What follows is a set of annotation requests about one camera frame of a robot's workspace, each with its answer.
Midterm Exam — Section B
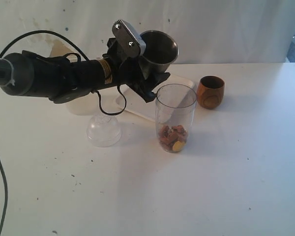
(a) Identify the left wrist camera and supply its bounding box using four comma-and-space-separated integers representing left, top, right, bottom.
112, 19, 146, 58

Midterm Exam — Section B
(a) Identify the clear dome lid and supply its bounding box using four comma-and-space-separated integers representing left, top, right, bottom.
87, 114, 122, 148

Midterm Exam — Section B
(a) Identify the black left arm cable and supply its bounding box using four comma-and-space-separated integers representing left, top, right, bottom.
0, 29, 127, 236

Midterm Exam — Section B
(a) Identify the clear plastic tumbler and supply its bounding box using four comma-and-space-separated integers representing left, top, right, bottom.
155, 84, 198, 153

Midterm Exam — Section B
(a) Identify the translucent plastic container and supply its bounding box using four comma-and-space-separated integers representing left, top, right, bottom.
51, 53, 99, 116

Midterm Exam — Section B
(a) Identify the white rectangular tray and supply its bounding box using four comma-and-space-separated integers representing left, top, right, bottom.
123, 74, 195, 122

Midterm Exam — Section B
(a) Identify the stainless steel cup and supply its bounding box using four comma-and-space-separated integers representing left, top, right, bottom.
139, 30, 178, 77

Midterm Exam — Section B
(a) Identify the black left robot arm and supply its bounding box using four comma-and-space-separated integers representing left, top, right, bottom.
0, 38, 170, 104

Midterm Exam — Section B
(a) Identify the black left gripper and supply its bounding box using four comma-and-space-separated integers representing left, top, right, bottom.
105, 38, 170, 102

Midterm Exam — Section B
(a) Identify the brown wooden cup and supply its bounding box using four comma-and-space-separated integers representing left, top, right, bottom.
196, 76, 225, 109

